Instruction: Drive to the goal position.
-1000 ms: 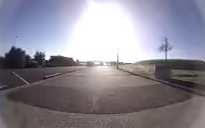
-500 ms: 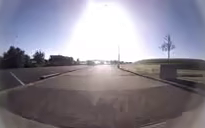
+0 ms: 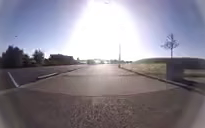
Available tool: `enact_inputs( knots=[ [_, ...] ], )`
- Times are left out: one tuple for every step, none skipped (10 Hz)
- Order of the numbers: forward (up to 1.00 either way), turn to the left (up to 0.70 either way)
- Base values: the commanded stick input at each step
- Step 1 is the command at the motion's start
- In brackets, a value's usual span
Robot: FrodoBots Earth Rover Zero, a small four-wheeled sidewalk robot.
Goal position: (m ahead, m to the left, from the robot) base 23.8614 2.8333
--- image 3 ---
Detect pale kerb island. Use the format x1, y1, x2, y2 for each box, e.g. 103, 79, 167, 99
36, 71, 60, 80

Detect thin pole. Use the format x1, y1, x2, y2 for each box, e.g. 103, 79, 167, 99
118, 43, 122, 69

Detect grey box cabinet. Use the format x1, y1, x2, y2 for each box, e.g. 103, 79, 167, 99
165, 62, 185, 82

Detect dark hedge mound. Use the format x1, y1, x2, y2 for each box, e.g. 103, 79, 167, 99
133, 56, 205, 70

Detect dark trees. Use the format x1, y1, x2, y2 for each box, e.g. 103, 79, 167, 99
0, 45, 46, 70

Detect grey asphalt road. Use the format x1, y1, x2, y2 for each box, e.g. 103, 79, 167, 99
0, 64, 88, 94

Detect kerb edge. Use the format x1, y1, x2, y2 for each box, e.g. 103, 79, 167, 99
119, 65, 204, 94

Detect low dark building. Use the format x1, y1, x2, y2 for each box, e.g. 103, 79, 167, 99
47, 53, 77, 66

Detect dry grass strip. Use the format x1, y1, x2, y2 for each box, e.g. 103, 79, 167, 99
120, 62, 205, 86

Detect grey asphalt path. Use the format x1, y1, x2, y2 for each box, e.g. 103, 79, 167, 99
0, 63, 205, 128

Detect small bare tree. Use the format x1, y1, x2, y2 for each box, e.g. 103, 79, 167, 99
160, 32, 180, 59

